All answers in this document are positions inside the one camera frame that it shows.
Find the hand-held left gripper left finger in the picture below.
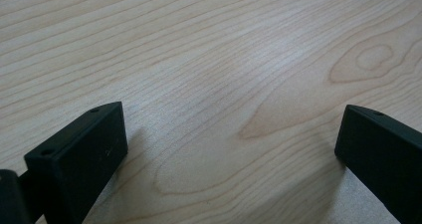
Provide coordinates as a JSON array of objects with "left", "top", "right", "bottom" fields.
[{"left": 23, "top": 101, "right": 129, "bottom": 224}]

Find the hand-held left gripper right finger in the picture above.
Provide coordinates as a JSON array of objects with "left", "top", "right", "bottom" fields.
[{"left": 333, "top": 105, "right": 422, "bottom": 224}]

